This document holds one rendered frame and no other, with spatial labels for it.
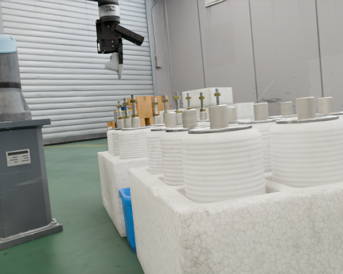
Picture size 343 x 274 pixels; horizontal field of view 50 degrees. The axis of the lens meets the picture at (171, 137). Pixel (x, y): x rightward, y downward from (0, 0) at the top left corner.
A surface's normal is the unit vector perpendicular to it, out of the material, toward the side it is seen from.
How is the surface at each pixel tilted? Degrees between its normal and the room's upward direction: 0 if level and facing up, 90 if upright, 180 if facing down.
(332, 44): 90
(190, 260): 90
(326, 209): 90
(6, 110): 72
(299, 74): 90
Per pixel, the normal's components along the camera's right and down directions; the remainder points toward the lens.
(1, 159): 0.70, -0.03
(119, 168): 0.29, 0.02
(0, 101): 0.43, -0.30
